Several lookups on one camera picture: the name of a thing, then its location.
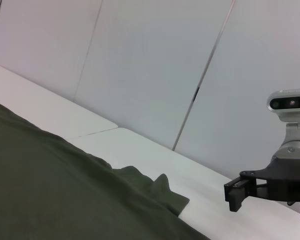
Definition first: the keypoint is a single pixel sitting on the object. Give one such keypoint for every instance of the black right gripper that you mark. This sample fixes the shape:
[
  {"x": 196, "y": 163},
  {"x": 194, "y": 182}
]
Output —
[{"x": 282, "y": 180}]

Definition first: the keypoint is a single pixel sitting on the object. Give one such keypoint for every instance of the dark green shirt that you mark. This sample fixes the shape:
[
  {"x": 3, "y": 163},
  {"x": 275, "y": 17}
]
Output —
[{"x": 52, "y": 187}]

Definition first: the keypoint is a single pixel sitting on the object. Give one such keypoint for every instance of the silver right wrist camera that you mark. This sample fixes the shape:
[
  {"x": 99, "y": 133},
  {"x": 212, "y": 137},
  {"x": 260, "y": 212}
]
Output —
[{"x": 297, "y": 112}]

